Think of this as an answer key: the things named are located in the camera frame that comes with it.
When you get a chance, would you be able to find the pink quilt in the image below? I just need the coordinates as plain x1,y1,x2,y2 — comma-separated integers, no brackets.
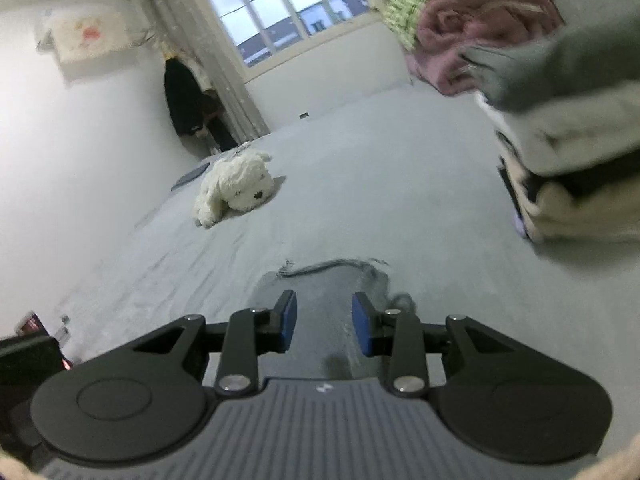
405,0,566,96

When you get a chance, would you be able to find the grey knitted sweater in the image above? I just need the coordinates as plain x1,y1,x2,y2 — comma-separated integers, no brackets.
255,257,418,383

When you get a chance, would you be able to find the dark flat tablet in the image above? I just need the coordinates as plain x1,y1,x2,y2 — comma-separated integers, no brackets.
171,164,211,192

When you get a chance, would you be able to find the covered wall air conditioner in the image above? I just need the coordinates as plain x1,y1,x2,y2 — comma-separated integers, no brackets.
36,2,132,68

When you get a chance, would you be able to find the grey curtain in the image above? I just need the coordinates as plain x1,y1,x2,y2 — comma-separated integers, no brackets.
127,0,271,143

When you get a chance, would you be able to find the folded grey garment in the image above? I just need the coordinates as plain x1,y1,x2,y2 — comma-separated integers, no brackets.
462,25,640,111

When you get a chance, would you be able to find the smartphone with lit screen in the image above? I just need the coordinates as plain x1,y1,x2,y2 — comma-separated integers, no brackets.
15,310,51,338

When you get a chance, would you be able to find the white plush dog toy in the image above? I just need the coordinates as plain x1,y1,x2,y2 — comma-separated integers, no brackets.
193,151,275,228

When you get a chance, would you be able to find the dark hanging jacket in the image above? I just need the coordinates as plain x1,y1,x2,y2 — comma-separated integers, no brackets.
164,57,238,153

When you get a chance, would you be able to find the folded black garment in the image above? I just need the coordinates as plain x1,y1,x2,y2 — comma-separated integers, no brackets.
497,155,640,221

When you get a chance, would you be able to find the grey bed sheet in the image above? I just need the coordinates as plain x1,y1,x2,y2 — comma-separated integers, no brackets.
50,80,640,461

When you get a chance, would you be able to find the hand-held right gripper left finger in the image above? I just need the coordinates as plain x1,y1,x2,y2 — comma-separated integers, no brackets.
132,289,299,397

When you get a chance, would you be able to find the green patterned blanket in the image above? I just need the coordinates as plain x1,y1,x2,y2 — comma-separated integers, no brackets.
382,0,446,51

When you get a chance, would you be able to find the window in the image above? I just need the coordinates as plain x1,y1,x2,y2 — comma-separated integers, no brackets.
190,0,386,81

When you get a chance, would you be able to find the folded white garment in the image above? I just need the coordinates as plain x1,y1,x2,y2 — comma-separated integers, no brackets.
477,82,640,179

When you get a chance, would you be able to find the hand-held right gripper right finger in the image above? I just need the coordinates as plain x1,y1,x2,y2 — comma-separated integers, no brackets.
351,291,521,400

